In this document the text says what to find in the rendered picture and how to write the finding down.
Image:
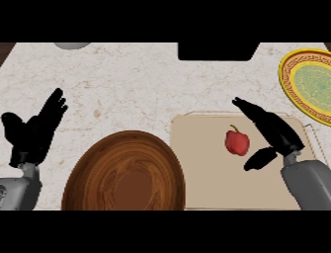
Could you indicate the grey round object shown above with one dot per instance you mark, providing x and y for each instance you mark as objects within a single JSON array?
[{"x": 74, "y": 45}]

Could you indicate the brown wooden plate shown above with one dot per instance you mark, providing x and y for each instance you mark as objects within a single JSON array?
[{"x": 125, "y": 174}]

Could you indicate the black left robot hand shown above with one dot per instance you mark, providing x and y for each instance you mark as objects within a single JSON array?
[{"x": 37, "y": 131}]

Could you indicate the beige tray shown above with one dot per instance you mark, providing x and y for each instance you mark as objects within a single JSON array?
[{"x": 221, "y": 174}]

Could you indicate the red bell pepper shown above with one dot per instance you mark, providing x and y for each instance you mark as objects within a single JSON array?
[{"x": 238, "y": 142}]

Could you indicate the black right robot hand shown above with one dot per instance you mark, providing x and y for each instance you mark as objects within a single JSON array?
[{"x": 273, "y": 127}]

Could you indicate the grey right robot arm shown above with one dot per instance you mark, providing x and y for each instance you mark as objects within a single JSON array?
[{"x": 315, "y": 185}]

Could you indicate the yellow and green patterned plate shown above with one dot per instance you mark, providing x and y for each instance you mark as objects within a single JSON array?
[{"x": 322, "y": 86}]

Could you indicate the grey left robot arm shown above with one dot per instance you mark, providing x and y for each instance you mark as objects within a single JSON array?
[{"x": 11, "y": 193}]

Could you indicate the black appliance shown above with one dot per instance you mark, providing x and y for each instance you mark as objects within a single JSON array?
[{"x": 218, "y": 51}]

